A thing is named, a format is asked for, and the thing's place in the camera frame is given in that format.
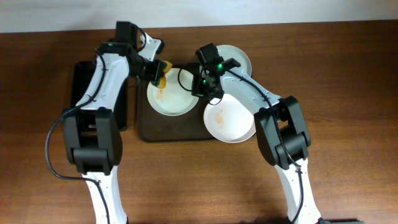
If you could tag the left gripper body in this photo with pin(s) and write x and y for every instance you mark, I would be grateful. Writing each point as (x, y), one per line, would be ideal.
(159, 70)

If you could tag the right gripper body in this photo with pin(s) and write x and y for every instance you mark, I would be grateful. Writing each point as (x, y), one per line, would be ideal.
(201, 90)

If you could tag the green yellow sponge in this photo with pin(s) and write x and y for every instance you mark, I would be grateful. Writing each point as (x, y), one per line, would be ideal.
(162, 67)

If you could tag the white plate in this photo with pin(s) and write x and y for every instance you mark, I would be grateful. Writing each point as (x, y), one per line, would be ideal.
(173, 100)

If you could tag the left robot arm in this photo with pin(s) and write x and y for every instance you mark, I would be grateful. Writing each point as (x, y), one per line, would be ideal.
(91, 134)

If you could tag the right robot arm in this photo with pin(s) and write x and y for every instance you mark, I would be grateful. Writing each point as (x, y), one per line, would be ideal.
(282, 134)

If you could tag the black small tray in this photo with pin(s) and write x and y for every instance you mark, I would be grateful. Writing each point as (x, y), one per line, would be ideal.
(83, 73)

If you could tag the dark brown tray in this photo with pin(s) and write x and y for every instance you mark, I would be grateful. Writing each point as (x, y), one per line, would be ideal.
(155, 127)

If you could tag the pale green plate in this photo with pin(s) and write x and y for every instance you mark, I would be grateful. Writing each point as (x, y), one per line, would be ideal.
(230, 51)

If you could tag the pink plate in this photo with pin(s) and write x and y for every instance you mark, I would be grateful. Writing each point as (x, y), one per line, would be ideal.
(228, 120)

